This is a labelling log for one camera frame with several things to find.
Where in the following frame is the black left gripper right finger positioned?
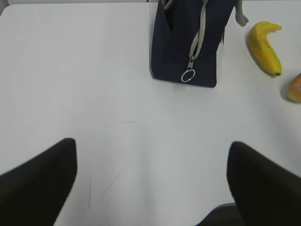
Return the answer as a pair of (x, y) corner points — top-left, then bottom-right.
(227, 141), (301, 226)

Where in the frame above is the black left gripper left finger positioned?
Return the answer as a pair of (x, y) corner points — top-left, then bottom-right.
(0, 138), (77, 226)

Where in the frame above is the brown bread roll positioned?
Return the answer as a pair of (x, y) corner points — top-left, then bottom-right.
(287, 74), (301, 103)

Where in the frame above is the yellow banana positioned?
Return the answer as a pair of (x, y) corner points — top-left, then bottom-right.
(248, 21), (282, 76)

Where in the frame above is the navy blue zipper bag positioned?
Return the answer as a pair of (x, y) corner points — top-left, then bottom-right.
(150, 0), (248, 88)

